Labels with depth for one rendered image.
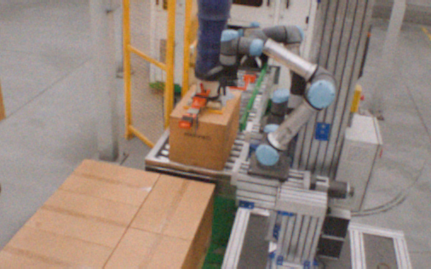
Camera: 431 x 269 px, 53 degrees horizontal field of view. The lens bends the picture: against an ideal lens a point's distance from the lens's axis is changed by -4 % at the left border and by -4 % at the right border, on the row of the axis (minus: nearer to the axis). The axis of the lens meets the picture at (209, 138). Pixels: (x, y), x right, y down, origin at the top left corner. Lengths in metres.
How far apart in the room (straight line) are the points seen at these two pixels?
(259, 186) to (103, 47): 1.97
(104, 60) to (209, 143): 1.29
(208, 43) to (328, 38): 1.01
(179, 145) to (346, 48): 1.43
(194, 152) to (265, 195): 0.84
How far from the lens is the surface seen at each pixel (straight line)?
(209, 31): 3.02
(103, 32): 3.80
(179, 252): 2.58
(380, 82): 5.78
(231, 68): 2.14
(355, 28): 2.30
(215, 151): 3.12
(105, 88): 3.98
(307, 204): 2.37
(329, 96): 2.03
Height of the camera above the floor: 2.34
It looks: 29 degrees down
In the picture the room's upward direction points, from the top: 4 degrees clockwise
